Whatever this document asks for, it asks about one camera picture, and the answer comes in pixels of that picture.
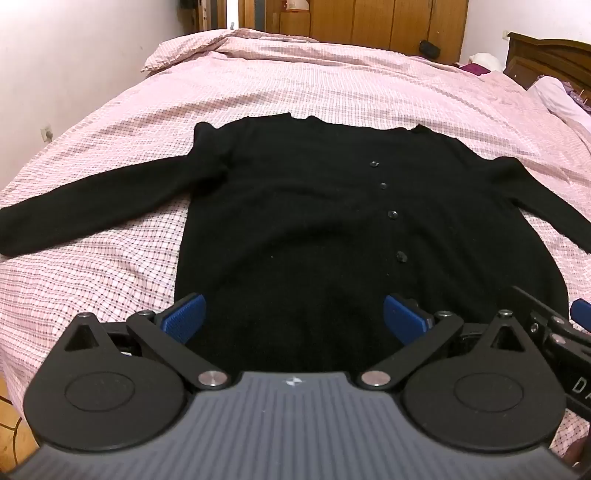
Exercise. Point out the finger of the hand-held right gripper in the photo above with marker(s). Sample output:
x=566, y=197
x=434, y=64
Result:
x=549, y=325
x=582, y=314

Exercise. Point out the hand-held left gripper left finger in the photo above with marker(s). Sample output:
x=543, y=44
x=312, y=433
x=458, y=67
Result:
x=184, y=318

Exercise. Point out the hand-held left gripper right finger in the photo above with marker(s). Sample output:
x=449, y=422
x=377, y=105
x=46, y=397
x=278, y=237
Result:
x=404, y=318

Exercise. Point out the black button cardigan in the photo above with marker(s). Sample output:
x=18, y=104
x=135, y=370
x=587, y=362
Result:
x=300, y=221

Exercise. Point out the pale lavender pillow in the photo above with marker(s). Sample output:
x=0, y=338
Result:
x=561, y=104

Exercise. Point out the pink checked bedspread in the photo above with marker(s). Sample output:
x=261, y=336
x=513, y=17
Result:
x=323, y=78

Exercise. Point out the magenta cloth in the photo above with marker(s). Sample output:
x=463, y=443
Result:
x=475, y=69

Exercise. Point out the dark wooden headboard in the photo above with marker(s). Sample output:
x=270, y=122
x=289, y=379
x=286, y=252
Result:
x=545, y=55

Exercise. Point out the small black box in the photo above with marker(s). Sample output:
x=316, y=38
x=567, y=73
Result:
x=429, y=48

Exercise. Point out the wooden wardrobe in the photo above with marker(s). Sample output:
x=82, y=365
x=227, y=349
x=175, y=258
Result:
x=369, y=23

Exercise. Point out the pink box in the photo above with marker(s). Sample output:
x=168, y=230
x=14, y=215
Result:
x=295, y=4

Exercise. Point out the white wall socket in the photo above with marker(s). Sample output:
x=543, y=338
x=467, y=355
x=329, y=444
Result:
x=46, y=134

